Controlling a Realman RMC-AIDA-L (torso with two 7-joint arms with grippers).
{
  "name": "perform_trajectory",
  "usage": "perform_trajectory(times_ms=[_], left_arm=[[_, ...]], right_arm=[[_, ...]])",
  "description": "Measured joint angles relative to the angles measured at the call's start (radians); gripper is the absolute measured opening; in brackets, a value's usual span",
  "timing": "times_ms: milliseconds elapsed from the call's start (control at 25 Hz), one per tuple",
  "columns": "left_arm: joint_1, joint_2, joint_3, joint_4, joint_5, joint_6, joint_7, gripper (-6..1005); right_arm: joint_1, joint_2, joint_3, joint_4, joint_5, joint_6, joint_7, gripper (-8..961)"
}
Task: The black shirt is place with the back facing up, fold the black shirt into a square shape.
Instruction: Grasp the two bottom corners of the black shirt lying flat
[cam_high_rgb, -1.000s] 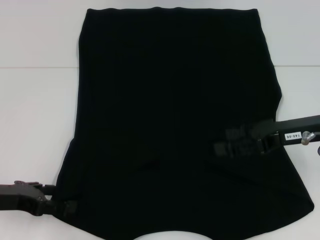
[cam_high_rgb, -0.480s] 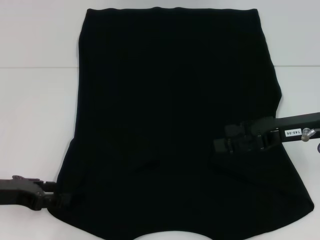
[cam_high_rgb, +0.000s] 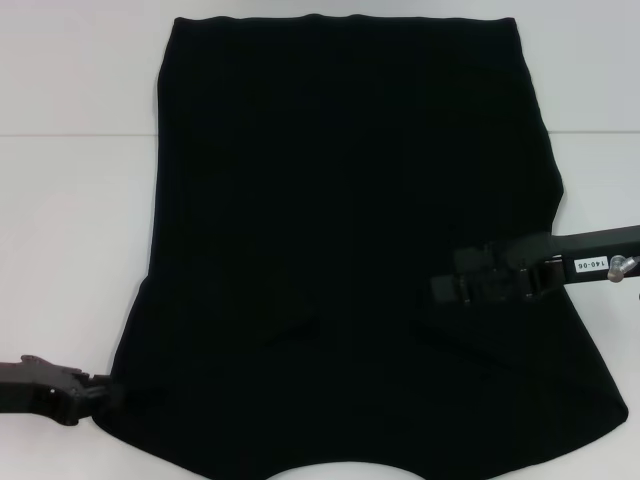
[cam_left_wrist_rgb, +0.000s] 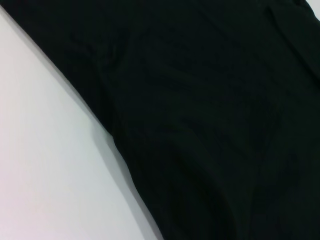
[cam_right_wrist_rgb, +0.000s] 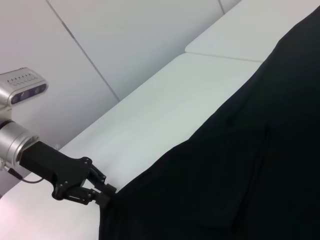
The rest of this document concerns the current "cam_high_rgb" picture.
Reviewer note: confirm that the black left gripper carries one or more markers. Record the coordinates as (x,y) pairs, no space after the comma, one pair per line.
(35,387)

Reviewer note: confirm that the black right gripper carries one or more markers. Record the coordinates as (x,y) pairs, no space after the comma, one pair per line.
(575,247)

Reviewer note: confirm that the black shirt with FREE print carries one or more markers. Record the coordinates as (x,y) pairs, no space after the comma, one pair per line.
(350,200)

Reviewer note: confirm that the white number label sticker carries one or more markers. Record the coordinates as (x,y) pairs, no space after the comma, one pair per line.
(590,263)

